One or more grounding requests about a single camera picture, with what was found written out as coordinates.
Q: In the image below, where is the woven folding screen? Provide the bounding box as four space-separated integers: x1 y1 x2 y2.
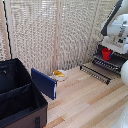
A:
0 0 128 76

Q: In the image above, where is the black vertical pole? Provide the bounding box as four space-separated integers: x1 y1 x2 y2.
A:
1 0 13 61

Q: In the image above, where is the yellow food piece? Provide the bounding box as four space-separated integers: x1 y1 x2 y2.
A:
54 70 66 78

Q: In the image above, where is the black fabric storage box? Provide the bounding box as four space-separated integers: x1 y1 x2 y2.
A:
0 58 50 128

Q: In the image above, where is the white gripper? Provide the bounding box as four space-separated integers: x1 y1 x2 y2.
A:
101 35 128 55

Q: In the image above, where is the white bowl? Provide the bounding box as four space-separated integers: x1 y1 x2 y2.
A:
52 69 69 82

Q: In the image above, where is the red plastic cup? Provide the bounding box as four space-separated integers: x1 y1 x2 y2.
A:
101 47 114 62

